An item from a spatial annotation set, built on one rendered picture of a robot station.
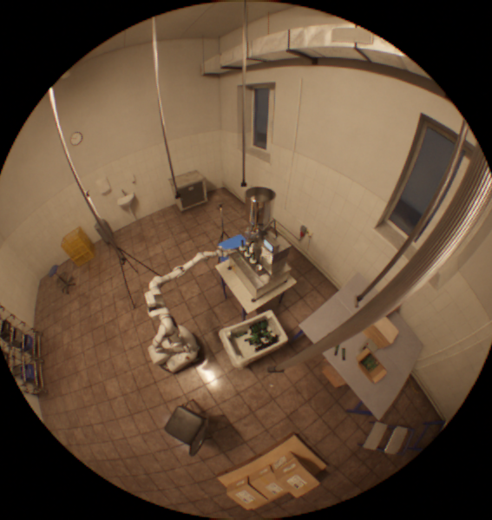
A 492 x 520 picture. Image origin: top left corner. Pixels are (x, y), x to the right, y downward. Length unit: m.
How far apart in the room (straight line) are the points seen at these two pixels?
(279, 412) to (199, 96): 6.16
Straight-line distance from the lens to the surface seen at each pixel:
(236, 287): 2.13
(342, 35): 2.24
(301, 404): 2.73
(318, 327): 2.08
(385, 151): 2.33
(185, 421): 2.12
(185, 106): 4.78
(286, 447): 2.68
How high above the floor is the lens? 2.59
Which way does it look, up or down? 51 degrees down
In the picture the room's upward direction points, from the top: 1 degrees clockwise
